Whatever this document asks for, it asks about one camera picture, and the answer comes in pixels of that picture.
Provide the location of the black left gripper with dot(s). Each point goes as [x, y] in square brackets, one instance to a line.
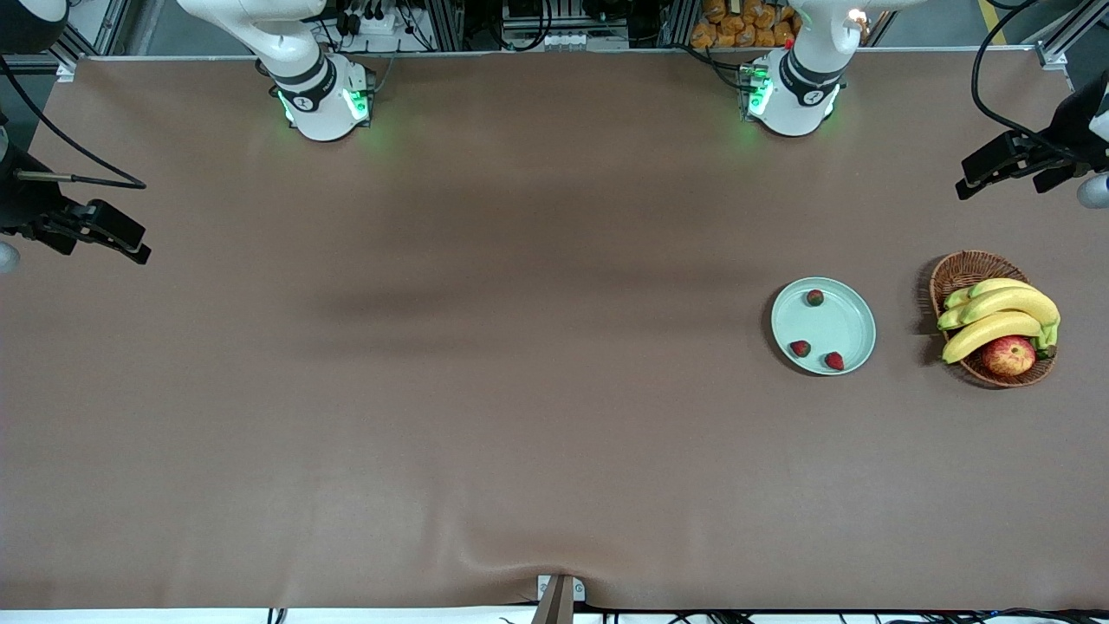
[1062, 135]

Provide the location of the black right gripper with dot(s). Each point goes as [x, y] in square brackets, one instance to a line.
[21, 206]

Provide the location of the red strawberry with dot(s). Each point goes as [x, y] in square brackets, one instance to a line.
[800, 347]
[833, 360]
[814, 297]

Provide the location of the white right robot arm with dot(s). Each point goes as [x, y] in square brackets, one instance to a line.
[321, 104]

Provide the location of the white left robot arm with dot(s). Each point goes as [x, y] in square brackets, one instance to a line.
[793, 104]

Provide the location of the mint green round plate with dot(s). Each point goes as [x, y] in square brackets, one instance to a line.
[832, 325]

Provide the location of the brown wicker basket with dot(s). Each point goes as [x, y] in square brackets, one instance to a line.
[962, 269]

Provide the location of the small greenish yellow banana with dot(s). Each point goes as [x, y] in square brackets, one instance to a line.
[996, 284]

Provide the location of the red yellow apple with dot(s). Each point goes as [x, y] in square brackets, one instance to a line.
[1009, 355]

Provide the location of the orange bread rolls pile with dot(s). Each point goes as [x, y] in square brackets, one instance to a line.
[736, 22]

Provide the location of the white power strip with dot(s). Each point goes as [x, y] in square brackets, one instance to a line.
[381, 24]

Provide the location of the white terminal strip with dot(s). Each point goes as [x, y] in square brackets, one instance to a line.
[563, 41]

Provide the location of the aluminium table corner bracket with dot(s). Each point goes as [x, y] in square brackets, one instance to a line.
[1053, 56]
[67, 69]

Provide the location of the aluminium frame post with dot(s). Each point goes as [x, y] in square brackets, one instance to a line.
[446, 22]
[680, 22]

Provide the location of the grey metal mount bracket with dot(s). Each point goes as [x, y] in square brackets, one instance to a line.
[559, 602]

